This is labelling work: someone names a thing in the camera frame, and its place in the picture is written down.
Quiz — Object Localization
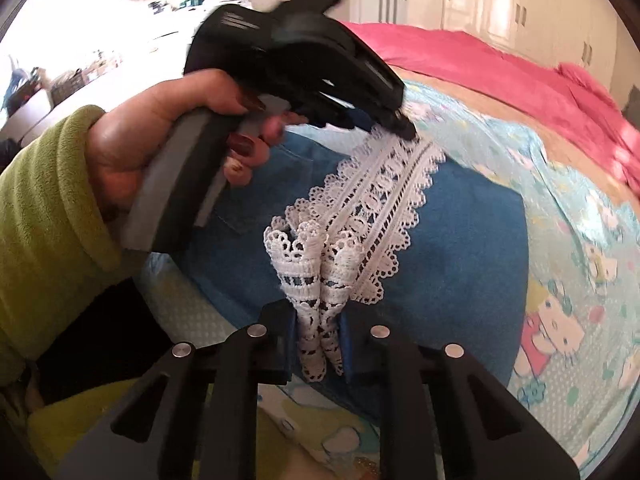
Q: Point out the tan bed sheet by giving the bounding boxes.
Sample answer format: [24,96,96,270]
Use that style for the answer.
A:
[389,59,640,213]

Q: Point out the person's left forearm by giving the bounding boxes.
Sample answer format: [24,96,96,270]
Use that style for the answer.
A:
[0,105,132,378]

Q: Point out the white dresser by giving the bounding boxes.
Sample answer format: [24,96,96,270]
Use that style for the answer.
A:
[4,35,197,135]

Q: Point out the blue denim pants lace hem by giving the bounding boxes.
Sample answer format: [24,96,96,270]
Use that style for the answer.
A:
[137,114,532,422]

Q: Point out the pink duvet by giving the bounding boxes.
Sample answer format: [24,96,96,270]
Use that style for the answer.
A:
[339,22,640,187]

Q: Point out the person's left hand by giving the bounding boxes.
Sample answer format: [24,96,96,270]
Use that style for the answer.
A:
[87,67,309,222]

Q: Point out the white wardrobe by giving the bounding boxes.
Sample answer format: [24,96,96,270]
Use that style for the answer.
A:
[434,0,632,92]

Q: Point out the person's black trousers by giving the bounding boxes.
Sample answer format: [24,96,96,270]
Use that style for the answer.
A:
[34,279,173,392]

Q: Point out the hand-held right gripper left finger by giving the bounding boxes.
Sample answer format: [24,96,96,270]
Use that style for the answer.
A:
[57,305,297,480]

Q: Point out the cartoon cat printed blue blanket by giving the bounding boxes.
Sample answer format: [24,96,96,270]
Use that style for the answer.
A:
[134,79,640,480]

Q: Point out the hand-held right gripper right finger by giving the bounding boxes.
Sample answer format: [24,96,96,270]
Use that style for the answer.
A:
[342,303,582,480]

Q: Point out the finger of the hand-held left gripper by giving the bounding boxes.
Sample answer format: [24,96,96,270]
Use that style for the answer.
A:
[311,100,375,132]
[371,102,419,142]

